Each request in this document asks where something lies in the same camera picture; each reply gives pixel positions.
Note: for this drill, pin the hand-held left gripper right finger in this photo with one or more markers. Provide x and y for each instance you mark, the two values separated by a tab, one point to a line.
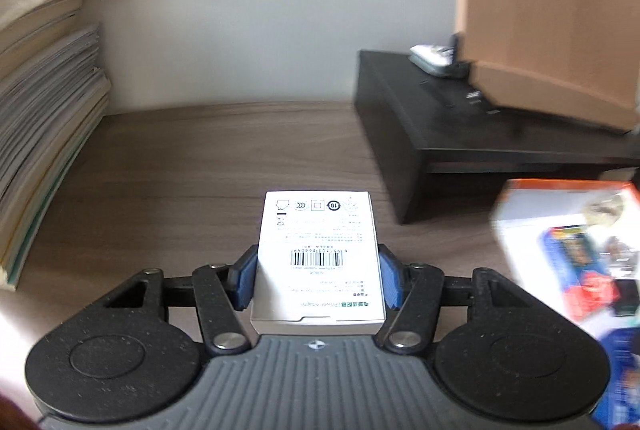
392	277

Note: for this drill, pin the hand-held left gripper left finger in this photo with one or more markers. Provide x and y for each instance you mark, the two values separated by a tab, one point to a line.
244	277

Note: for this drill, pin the white adapter box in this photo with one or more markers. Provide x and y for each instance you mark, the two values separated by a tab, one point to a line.
317	260

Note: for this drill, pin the white and orange cardboard box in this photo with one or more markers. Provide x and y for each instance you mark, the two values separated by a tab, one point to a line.
520	230

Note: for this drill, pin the red and blue card box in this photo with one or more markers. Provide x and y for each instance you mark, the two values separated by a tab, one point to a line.
575	270

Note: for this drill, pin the white heater with liquid bottle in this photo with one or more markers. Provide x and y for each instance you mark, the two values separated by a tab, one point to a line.
607	209

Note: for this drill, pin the blue floss pick box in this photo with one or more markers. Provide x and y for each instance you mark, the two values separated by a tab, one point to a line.
625	375

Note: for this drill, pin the black monitor stand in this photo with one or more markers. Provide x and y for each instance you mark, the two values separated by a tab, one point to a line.
450	145

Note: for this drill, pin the small white device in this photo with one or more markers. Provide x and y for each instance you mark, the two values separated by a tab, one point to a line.
435	58

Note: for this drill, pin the stack of papers and booklets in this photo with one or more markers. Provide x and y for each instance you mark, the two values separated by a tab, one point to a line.
40	110

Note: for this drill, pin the brown cardboard panel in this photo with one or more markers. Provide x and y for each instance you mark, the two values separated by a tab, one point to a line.
540	0

